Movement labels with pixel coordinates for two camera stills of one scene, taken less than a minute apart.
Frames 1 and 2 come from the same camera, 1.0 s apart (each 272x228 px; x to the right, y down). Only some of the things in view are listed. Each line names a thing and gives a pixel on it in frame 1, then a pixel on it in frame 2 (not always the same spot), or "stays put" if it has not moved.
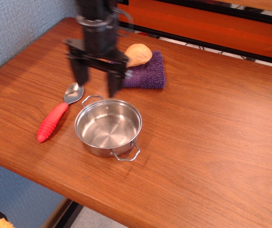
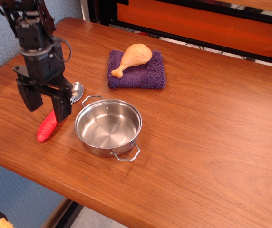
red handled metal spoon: [72, 93] stays put
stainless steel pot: [103, 126] stays put
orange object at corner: [1, 223] stays put
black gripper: [98, 49] -> [45, 71]
